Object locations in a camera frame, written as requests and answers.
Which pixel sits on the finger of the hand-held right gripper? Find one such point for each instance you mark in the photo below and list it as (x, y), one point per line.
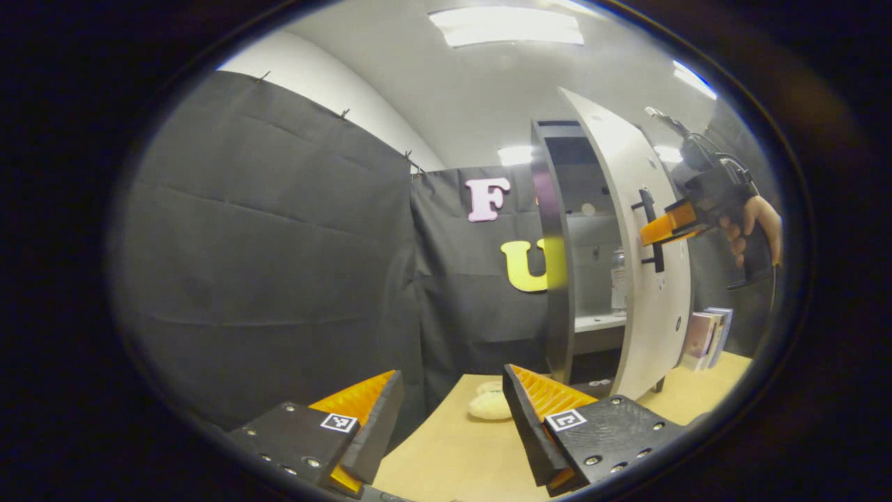
(683, 237)
(669, 224)

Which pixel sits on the blue-grey book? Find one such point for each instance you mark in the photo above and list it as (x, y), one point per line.
(727, 328)

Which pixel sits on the clear plastic bottle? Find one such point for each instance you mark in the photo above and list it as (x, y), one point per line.
(619, 286)

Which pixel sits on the white cabinet shelf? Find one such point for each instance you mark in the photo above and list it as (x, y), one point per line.
(599, 322)

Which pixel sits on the large ceiling light panel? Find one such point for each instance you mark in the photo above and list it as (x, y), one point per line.
(505, 26)

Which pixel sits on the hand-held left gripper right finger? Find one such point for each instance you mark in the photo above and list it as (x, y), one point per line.
(529, 432)

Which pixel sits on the yellow plush toy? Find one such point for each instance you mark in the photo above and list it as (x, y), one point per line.
(488, 406)

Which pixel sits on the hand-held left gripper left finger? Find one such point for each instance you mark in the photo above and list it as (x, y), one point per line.
(380, 432)

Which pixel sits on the white book dark label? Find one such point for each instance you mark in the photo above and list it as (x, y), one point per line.
(718, 335)

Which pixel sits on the black backdrop cloth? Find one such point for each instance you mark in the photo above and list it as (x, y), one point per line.
(265, 244)

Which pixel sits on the dark grey cabinet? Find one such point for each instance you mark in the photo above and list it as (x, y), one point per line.
(557, 279)

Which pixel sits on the double ceiling light panel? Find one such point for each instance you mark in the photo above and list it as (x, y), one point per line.
(693, 78)

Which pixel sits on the pink-white book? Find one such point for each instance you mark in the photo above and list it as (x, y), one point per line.
(697, 341)

